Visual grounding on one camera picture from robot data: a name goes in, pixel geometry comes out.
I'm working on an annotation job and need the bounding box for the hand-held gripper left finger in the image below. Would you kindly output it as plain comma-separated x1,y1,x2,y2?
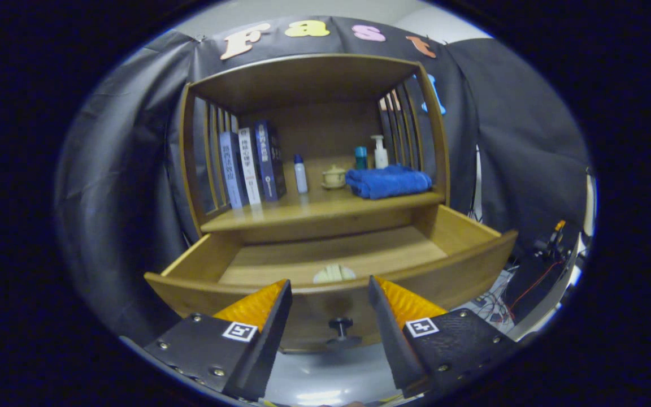
144,279,293,402

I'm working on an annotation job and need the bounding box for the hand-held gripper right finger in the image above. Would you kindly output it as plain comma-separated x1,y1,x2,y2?
367,275,521,399

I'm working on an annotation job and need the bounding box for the pale green handled sponge brush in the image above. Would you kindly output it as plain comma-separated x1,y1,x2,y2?
313,263,357,284

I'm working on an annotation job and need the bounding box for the wooden countertop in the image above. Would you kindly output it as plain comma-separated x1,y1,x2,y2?
200,155,446,233

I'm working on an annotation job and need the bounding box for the wooden cabinet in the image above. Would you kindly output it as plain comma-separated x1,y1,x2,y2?
179,54,452,245

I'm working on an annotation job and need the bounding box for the folded blue towel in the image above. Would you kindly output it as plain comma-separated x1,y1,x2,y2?
345,164,433,200

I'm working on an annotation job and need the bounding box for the white bottle with blue cap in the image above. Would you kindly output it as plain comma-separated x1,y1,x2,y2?
293,154,309,194

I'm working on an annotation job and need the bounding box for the beige lidded teacup with saucer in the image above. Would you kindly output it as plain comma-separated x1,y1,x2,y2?
321,164,349,190

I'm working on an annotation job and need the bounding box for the white book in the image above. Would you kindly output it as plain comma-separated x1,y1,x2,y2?
238,127,263,206

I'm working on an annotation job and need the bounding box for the light blue book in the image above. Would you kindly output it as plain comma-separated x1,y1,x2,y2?
218,131,249,210

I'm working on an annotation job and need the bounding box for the dark blue book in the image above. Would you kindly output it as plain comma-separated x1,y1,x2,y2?
254,120,287,202

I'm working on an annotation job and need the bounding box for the white pump bottle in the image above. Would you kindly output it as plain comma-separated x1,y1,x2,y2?
371,135,389,169

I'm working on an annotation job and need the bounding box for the black orange device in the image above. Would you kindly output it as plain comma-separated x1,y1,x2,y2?
532,219,569,261

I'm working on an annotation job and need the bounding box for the black backdrop cloth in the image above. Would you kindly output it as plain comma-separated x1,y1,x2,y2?
54,17,592,345

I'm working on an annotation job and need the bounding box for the tangle of cables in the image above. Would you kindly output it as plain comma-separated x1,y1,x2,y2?
470,269,521,334

